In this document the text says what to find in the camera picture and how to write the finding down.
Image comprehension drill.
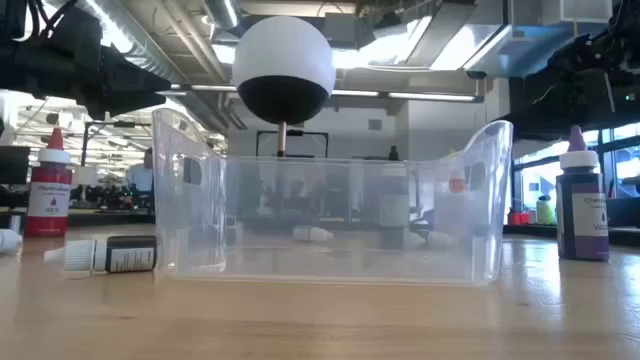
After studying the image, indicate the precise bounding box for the violet food coloring bottle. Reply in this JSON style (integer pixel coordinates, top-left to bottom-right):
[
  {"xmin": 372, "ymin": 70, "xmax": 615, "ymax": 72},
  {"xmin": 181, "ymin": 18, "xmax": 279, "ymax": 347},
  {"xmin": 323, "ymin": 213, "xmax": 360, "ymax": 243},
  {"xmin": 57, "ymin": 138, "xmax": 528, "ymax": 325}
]
[{"xmin": 555, "ymin": 124, "xmax": 611, "ymax": 263}]

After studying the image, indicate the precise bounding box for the black monitor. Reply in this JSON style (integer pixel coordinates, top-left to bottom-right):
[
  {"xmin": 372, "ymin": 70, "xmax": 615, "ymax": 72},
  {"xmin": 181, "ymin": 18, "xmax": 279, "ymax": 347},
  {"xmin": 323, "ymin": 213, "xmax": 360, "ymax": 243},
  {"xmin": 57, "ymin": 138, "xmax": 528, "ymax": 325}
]
[{"xmin": 0, "ymin": 145, "xmax": 31, "ymax": 185}]

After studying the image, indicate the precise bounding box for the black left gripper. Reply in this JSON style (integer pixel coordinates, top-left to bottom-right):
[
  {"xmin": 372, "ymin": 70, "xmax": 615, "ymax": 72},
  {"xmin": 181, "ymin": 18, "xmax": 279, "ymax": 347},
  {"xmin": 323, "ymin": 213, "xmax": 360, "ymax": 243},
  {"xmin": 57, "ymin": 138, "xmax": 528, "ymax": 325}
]
[{"xmin": 49, "ymin": 42, "xmax": 172, "ymax": 119}]

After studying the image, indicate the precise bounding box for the white and black sphere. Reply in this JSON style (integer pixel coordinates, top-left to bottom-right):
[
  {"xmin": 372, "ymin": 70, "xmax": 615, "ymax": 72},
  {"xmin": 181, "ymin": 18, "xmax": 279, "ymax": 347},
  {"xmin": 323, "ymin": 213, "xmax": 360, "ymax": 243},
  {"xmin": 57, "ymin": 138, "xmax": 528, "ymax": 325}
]
[{"xmin": 231, "ymin": 15, "xmax": 337, "ymax": 126}]

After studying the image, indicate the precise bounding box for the small black dropper bottle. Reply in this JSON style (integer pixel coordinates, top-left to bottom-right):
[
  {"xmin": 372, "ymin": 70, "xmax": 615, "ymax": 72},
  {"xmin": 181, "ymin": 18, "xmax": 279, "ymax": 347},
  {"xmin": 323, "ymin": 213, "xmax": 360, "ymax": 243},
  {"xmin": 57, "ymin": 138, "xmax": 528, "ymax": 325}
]
[{"xmin": 43, "ymin": 234, "xmax": 158, "ymax": 275}]

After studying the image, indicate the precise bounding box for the black rectangular frame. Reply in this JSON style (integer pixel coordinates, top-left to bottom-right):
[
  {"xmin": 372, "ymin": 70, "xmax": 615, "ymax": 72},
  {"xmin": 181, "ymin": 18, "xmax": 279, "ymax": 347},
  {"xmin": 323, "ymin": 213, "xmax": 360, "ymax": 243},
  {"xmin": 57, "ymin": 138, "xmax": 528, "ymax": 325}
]
[{"xmin": 256, "ymin": 129, "xmax": 330, "ymax": 159}]

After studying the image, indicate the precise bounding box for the red food coloring bottle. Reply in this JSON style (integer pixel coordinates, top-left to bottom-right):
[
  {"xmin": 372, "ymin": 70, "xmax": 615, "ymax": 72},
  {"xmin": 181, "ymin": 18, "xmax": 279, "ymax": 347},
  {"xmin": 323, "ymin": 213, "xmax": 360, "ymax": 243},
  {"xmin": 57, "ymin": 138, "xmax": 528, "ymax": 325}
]
[{"xmin": 24, "ymin": 127, "xmax": 74, "ymax": 239}]

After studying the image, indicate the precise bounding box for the ceiling light tube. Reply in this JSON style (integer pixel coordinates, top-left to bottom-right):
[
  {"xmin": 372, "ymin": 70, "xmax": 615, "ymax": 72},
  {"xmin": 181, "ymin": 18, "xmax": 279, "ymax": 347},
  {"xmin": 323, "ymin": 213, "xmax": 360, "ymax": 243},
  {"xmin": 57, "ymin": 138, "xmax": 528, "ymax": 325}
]
[{"xmin": 329, "ymin": 88, "xmax": 477, "ymax": 104}]

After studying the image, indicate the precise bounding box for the background table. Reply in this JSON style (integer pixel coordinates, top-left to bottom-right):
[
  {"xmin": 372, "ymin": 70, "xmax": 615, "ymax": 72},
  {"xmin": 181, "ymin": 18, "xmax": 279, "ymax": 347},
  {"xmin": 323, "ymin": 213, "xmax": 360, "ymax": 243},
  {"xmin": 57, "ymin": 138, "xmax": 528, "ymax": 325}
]
[{"xmin": 0, "ymin": 207, "xmax": 155, "ymax": 227}]

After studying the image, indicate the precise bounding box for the clear plastic bin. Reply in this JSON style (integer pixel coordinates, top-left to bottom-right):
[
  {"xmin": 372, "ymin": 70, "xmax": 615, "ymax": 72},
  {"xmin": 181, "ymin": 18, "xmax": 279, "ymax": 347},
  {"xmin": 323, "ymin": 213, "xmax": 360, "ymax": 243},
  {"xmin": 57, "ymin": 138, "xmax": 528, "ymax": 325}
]
[{"xmin": 151, "ymin": 107, "xmax": 515, "ymax": 289}]

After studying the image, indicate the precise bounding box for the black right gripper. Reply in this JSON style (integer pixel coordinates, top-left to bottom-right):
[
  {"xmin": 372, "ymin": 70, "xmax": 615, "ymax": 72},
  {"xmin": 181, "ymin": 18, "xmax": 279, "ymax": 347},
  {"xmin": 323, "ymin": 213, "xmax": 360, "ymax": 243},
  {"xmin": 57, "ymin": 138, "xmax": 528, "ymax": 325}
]
[{"xmin": 547, "ymin": 37, "xmax": 619, "ymax": 114}]

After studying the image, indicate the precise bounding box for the person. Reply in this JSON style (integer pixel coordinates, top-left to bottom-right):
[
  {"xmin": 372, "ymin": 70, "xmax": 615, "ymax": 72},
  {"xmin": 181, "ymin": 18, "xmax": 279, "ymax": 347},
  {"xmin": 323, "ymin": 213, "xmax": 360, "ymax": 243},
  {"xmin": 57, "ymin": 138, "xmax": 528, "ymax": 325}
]
[{"xmin": 124, "ymin": 147, "xmax": 155, "ymax": 209}]

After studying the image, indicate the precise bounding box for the black metal stand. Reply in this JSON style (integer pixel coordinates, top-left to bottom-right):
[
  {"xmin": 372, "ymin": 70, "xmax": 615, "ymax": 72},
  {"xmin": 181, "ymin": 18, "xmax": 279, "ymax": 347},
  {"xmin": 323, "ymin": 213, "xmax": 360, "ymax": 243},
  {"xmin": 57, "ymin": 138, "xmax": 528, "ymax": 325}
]
[{"xmin": 79, "ymin": 119, "xmax": 151, "ymax": 169}]

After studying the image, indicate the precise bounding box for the small dropper bottle white cap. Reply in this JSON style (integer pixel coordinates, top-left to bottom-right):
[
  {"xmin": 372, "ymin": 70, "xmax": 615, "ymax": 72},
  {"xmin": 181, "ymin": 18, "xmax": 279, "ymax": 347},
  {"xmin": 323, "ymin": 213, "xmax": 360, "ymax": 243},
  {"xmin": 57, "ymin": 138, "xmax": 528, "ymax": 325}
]
[
  {"xmin": 292, "ymin": 225, "xmax": 335, "ymax": 244},
  {"xmin": 0, "ymin": 228, "xmax": 24, "ymax": 255}
]

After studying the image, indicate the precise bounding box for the green jug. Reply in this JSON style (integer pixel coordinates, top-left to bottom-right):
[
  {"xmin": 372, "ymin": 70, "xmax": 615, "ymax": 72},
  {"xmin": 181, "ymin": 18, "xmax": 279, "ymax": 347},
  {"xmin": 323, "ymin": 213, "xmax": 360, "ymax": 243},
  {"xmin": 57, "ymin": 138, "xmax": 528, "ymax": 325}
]
[{"xmin": 536, "ymin": 194, "xmax": 557, "ymax": 226}]

